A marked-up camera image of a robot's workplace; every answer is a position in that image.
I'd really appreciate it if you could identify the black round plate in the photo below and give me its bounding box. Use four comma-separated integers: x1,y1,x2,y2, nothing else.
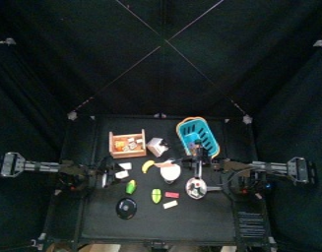
115,197,138,221

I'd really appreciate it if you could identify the yellow toy banana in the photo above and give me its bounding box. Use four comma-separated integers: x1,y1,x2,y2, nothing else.
140,159,155,174

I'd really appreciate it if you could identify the white cube box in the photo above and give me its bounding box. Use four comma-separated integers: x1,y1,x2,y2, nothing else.
146,137,171,158

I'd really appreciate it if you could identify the white text label sticker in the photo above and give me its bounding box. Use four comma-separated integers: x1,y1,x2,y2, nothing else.
237,211,267,239

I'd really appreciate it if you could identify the wooden toy crate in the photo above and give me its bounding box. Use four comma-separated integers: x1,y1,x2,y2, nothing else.
108,128,148,159

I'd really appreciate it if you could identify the silver toy frying pan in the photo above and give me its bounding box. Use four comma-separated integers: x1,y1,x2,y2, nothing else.
184,176,223,201

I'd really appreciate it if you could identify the green toy lime half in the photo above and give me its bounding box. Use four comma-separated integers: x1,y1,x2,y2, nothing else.
150,187,163,205

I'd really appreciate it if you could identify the yellow green toy corn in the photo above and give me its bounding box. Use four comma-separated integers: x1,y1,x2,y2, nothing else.
124,179,138,195

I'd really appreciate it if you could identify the blue basket with orange rim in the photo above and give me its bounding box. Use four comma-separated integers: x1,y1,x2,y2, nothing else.
175,116,221,159

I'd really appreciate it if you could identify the white toy block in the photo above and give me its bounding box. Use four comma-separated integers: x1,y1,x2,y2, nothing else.
162,200,179,210

